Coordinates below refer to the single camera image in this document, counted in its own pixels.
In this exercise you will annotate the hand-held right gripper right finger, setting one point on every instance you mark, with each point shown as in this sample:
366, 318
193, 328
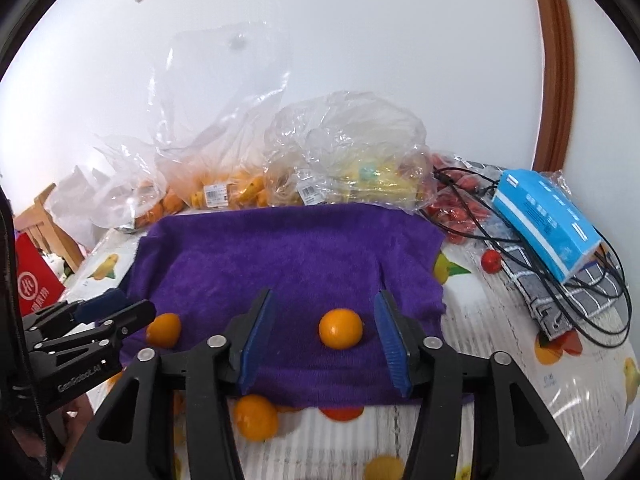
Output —
392, 345

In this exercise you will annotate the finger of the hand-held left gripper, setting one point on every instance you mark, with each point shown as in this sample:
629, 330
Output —
102, 305
127, 317

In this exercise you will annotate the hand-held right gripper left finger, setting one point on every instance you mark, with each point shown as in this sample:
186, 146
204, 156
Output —
255, 340

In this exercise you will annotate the small orange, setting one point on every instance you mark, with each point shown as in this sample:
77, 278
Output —
256, 417
340, 328
163, 330

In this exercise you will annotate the purple towel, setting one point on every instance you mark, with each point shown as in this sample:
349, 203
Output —
300, 260

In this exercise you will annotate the wooden chair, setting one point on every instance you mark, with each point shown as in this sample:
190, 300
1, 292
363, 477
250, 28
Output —
37, 225

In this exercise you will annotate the clear bag of leafy mandarins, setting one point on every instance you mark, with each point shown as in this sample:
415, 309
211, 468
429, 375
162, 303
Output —
150, 210

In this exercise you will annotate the mango printed tablecloth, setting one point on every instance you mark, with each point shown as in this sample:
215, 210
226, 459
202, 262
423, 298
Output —
500, 360

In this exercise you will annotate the white plastic bag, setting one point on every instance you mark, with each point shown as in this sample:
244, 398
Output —
75, 195

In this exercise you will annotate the cherry tomato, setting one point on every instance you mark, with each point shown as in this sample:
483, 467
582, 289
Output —
491, 261

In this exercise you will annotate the clear bag of cherry tomatoes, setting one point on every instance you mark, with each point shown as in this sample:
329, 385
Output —
450, 210

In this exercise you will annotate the clear bag of kumquats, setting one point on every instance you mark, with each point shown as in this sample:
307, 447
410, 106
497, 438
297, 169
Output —
225, 185

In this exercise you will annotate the grey checked cloth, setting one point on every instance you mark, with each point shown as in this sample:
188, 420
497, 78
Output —
550, 310

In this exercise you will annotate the clear bag of yellow produce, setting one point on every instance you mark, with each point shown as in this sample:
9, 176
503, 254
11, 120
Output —
350, 175

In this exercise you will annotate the blue tissue pack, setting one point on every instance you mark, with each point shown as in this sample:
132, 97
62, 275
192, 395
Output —
540, 220

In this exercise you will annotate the brown wooden door frame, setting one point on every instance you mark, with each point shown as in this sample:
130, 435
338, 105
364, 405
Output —
555, 60

